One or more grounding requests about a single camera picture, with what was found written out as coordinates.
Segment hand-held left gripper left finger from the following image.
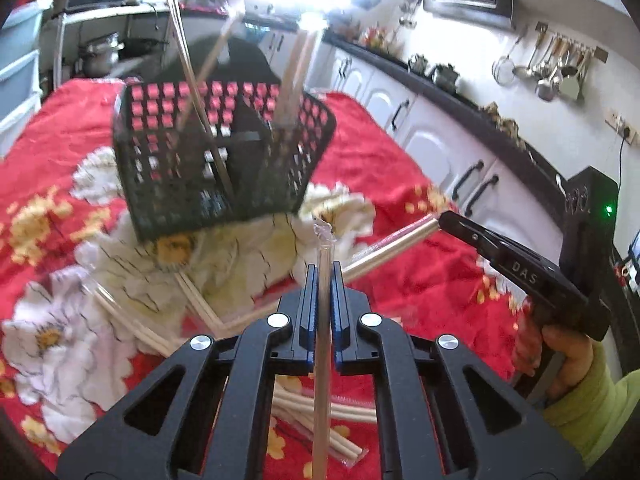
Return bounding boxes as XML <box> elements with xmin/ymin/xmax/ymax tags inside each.
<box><xmin>55</xmin><ymin>262</ymin><xmax>318</xmax><ymax>480</ymax></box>

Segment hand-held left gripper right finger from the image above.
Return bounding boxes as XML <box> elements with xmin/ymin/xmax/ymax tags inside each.
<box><xmin>331</xmin><ymin>260</ymin><xmax>587</xmax><ymax>480</ymax></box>

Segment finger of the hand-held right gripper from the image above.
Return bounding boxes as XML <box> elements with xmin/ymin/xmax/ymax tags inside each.
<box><xmin>438</xmin><ymin>209</ymin><xmax>507</xmax><ymax>257</ymax></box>
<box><xmin>441</xmin><ymin>226</ymin><xmax>489</xmax><ymax>264</ymax></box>

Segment chopstick pair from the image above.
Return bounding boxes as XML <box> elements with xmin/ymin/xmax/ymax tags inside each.
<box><xmin>274</xmin><ymin>22</ymin><xmax>323</xmax><ymax>128</ymax></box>
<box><xmin>307</xmin><ymin>217</ymin><xmax>335</xmax><ymax>480</ymax></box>
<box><xmin>177</xmin><ymin>2</ymin><xmax>247</xmax><ymax>128</ymax></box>
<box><xmin>164</xmin><ymin>0</ymin><xmax>236</xmax><ymax>201</ymax></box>
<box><xmin>342</xmin><ymin>212</ymin><xmax>442</xmax><ymax>283</ymax></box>

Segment pile of chopsticks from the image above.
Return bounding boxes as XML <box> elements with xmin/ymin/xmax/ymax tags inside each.
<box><xmin>85</xmin><ymin>265</ymin><xmax>381</xmax><ymax>463</ymax></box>

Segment dark green plastic utensil basket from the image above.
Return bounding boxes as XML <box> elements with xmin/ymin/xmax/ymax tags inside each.
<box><xmin>112</xmin><ymin>35</ymin><xmax>337</xmax><ymax>242</ymax></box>

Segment person's right forearm green sleeve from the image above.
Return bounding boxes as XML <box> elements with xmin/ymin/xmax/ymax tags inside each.
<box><xmin>542</xmin><ymin>367</ymin><xmax>640</xmax><ymax>471</ymax></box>

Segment person's right hand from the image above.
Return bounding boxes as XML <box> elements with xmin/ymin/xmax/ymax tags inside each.
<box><xmin>512</xmin><ymin>319</ymin><xmax>597</xmax><ymax>407</ymax></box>

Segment black kitchen countertop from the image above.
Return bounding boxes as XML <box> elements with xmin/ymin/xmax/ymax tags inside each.
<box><xmin>245</xmin><ymin>10</ymin><xmax>640</xmax><ymax>241</ymax></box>

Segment white base cabinets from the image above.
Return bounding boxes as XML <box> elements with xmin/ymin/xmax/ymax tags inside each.
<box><xmin>260</xmin><ymin>30</ymin><xmax>571</xmax><ymax>221</ymax></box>

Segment ginger root pile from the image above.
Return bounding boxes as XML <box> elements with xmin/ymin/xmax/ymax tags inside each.
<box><xmin>480</xmin><ymin>102</ymin><xmax>526</xmax><ymax>148</ymax></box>

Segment red floral blanket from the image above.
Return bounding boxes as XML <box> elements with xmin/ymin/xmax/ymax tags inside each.
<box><xmin>0</xmin><ymin>77</ymin><xmax>531</xmax><ymax>480</ymax></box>

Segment dark metal teapot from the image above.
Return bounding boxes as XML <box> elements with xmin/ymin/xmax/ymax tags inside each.
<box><xmin>432</xmin><ymin>62</ymin><xmax>461</xmax><ymax>93</ymax></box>

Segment rack of hanging kitchen tools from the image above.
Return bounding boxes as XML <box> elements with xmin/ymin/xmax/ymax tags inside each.
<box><xmin>492</xmin><ymin>22</ymin><xmax>608</xmax><ymax>103</ymax></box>

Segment red seasoning bottles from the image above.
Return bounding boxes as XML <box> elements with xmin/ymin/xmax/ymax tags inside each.
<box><xmin>360</xmin><ymin>25</ymin><xmax>396</xmax><ymax>48</ymax></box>

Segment black frying pan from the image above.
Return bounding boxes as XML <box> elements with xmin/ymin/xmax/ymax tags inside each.
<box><xmin>120</xmin><ymin>35</ymin><xmax>171</xmax><ymax>58</ymax></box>

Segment steel cooking pot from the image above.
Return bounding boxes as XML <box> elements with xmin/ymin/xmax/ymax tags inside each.
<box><xmin>77</xmin><ymin>32</ymin><xmax>123</xmax><ymax>78</ymax></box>

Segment metal shelf rack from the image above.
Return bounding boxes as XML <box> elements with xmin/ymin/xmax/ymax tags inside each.
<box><xmin>52</xmin><ymin>0</ymin><xmax>181</xmax><ymax>86</ymax></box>

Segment pastel drawer tower green top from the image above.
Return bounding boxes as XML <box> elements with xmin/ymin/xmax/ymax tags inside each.
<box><xmin>0</xmin><ymin>0</ymin><xmax>53</xmax><ymax>146</ymax></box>

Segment wall power socket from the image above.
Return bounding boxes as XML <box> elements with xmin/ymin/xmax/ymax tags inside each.
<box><xmin>605</xmin><ymin>107</ymin><xmax>640</xmax><ymax>146</ymax></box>

